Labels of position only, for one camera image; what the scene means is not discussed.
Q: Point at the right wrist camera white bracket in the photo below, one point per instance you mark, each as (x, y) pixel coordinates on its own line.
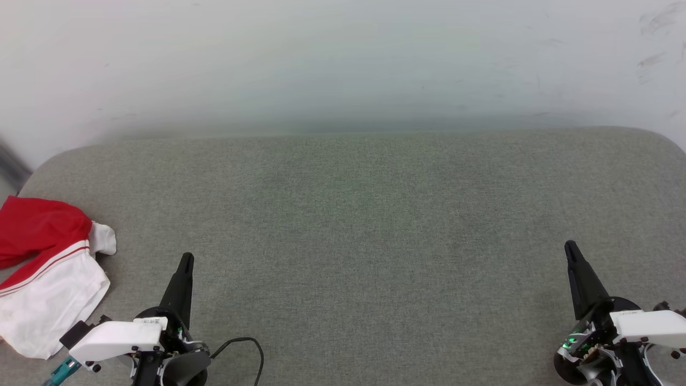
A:
(651, 324)

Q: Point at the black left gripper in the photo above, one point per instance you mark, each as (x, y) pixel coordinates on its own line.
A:
(179, 338)

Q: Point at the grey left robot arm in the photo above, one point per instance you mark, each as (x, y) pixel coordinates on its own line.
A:
(187, 370)

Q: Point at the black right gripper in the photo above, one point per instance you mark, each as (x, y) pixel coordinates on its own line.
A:
(589, 343)

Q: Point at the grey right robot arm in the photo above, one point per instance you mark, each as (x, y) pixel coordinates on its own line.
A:
(632, 370)

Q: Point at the red white sports jersey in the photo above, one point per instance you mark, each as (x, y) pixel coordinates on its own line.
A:
(43, 289)

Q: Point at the grey fabric sofa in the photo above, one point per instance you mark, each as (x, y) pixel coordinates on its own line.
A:
(353, 241)

